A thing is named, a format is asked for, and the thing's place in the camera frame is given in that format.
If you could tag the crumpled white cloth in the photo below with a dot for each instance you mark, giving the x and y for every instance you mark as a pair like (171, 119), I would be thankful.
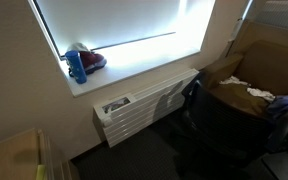
(260, 93)

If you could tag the light blue cloth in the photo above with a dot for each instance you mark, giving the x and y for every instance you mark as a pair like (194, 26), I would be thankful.
(285, 101)

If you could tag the white slatted wall radiator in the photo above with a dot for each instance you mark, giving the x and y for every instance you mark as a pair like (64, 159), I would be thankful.
(134, 110)

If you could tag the brown upholstered armchair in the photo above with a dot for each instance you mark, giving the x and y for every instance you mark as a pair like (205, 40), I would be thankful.
(270, 63)

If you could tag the white roller window blind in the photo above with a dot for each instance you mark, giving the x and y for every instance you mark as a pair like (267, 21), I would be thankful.
(117, 20)

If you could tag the black mesh office chair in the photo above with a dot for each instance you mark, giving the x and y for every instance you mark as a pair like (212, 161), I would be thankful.
(227, 130)

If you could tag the yellow paper item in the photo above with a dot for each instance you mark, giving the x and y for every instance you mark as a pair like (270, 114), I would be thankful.
(40, 172)

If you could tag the dark red shoe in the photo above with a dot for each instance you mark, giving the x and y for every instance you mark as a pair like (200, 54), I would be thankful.
(92, 60)

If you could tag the small white cloth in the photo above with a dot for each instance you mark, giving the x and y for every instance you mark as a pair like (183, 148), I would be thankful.
(232, 80)

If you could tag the white cap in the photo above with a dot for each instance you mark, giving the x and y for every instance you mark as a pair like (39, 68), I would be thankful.
(78, 46)

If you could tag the white window sill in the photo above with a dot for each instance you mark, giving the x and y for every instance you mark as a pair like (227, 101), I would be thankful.
(117, 75)

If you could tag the blue drink bottle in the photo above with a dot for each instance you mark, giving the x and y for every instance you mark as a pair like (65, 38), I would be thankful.
(76, 68)

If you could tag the light wooden cabinet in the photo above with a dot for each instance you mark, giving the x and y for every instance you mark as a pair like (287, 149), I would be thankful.
(10, 156)

